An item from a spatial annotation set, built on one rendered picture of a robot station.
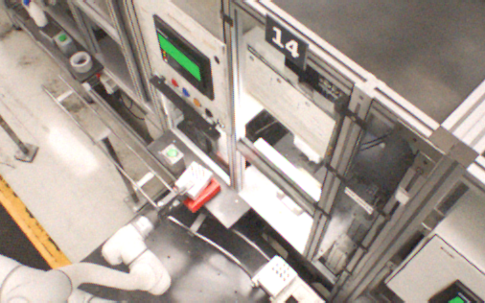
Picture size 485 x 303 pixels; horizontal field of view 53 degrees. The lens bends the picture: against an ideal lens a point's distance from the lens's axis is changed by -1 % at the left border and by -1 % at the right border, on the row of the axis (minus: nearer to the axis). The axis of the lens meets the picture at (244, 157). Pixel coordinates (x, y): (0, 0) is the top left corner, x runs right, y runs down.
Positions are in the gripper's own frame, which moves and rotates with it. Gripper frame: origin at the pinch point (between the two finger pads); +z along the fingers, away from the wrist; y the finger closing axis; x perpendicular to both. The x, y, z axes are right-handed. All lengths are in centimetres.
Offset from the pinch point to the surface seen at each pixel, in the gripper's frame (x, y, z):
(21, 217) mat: 100, -99, -64
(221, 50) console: -10, 82, 15
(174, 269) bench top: -12.1, -31.8, -22.5
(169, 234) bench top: 2.4, -31.7, -13.6
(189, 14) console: 5, 82, 17
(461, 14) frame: -54, 101, 49
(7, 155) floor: 146, -100, -48
